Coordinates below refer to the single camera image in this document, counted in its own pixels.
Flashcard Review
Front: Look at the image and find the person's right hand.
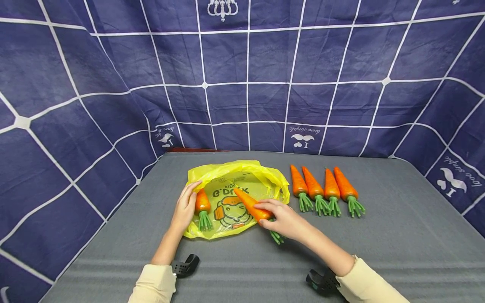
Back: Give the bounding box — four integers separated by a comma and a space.
253, 199, 306, 243

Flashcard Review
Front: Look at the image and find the person's left hand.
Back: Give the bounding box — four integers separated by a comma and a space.
169, 180, 203, 234

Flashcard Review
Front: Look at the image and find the orange toy carrot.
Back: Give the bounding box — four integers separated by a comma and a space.
301, 166, 330, 217
323, 167, 342, 218
195, 188, 214, 232
233, 187, 285, 245
333, 166, 367, 219
290, 164, 314, 213

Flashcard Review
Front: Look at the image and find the yellow plastic bag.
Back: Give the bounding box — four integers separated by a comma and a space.
183, 159, 291, 241

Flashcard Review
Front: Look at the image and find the person's left forearm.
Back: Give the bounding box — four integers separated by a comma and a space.
128, 227, 183, 303

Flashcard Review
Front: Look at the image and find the person's right forearm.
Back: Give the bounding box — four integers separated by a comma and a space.
296, 229, 410, 303

